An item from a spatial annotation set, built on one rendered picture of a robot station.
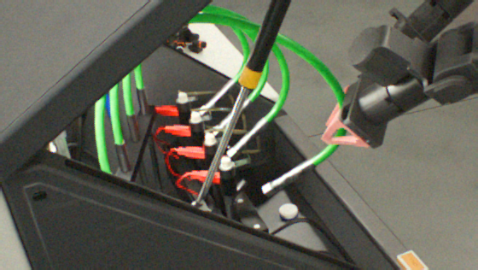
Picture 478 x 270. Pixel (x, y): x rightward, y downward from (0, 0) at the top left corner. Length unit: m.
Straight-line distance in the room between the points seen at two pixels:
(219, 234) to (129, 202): 0.12
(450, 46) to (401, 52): 0.06
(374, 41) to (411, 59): 0.05
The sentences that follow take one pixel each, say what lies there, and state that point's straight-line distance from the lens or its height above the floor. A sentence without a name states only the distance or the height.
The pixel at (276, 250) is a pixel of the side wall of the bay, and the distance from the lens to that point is 0.77.
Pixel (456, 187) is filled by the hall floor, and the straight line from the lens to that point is 2.84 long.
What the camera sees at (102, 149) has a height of 1.22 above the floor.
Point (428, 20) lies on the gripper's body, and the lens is 1.13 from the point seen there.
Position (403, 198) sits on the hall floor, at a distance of 2.75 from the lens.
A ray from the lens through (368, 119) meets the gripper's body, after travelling 0.92.
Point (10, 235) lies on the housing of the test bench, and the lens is 0.65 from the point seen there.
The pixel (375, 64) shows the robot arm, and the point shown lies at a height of 1.38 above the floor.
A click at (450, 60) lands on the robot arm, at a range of 0.82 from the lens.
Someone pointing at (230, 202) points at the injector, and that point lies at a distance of 1.16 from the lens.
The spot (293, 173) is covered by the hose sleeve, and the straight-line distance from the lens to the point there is 1.02.
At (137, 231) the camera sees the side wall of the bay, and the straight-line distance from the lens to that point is 0.67.
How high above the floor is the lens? 1.79
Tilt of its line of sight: 35 degrees down
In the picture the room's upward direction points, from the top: 6 degrees counter-clockwise
